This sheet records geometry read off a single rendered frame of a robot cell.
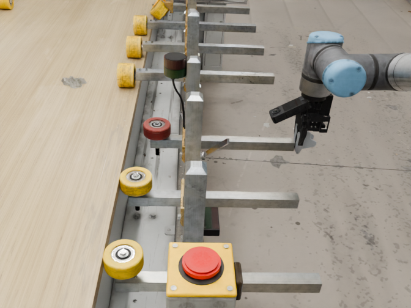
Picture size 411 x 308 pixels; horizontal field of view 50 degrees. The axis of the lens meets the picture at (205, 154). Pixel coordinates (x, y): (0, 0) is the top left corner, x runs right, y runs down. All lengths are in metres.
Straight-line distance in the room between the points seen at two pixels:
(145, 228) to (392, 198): 1.69
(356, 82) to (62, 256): 0.76
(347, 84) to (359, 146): 1.99
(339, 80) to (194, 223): 0.52
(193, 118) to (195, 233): 0.26
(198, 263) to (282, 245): 1.77
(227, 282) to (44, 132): 0.94
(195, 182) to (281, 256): 1.50
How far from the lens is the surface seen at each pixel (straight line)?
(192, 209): 0.74
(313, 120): 1.30
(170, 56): 1.15
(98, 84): 1.55
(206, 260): 0.46
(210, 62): 3.66
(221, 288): 0.46
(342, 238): 2.35
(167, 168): 1.59
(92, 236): 0.96
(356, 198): 2.62
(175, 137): 1.32
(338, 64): 1.09
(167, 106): 1.98
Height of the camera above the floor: 1.58
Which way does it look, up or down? 35 degrees down
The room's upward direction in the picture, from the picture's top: 3 degrees clockwise
